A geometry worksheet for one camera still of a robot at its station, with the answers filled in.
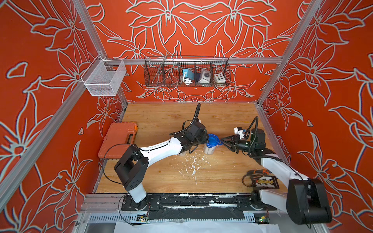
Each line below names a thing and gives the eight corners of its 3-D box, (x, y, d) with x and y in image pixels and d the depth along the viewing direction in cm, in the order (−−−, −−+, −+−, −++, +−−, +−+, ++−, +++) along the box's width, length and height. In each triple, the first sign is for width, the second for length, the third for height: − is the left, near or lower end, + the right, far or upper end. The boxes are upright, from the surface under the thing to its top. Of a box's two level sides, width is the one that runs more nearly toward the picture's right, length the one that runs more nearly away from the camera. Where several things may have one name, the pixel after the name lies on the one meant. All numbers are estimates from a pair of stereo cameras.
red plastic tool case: (100, 159, 91) (96, 155, 86) (113, 127, 107) (110, 122, 102) (129, 159, 91) (126, 155, 86) (138, 127, 107) (136, 122, 102)
